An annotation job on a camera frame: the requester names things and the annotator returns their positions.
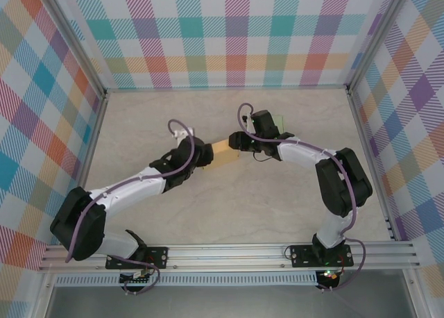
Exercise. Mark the green paper box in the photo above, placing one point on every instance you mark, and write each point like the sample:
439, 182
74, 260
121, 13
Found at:
280, 121

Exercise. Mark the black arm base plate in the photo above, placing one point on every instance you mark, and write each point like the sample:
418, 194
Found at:
161, 257
300, 259

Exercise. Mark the aluminium frame cross bar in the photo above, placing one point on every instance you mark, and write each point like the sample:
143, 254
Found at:
225, 87

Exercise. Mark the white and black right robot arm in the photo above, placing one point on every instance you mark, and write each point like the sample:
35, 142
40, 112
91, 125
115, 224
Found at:
301, 155

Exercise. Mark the long aluminium mounting rail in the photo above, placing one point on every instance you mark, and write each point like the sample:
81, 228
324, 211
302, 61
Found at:
225, 257

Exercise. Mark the orange paper box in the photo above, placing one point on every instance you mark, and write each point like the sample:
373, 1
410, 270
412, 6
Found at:
223, 155

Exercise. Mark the small black circuit board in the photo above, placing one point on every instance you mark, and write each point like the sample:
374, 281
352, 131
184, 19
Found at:
135, 280

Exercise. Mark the aluminium frame post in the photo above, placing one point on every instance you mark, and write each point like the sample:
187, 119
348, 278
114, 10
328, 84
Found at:
377, 37
74, 37

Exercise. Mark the aluminium table side rail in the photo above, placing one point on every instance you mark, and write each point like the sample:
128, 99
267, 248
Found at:
359, 123
99, 116

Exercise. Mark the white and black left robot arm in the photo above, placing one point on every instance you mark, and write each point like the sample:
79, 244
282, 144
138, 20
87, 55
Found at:
132, 189

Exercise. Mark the small circuit board with light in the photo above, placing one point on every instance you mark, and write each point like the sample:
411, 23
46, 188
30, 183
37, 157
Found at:
327, 274

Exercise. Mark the aluminium frame leg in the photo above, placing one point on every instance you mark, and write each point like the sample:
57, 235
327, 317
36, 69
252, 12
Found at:
416, 297
44, 297

